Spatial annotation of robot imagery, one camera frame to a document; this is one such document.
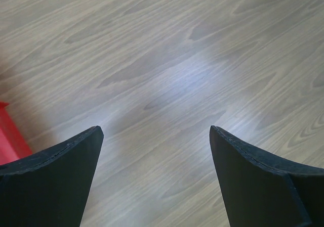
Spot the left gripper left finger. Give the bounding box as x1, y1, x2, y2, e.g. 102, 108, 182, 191
1, 126, 104, 226

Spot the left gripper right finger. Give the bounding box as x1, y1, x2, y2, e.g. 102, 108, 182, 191
210, 126, 323, 226

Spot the red plastic bin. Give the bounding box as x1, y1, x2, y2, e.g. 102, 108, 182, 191
1, 102, 32, 165

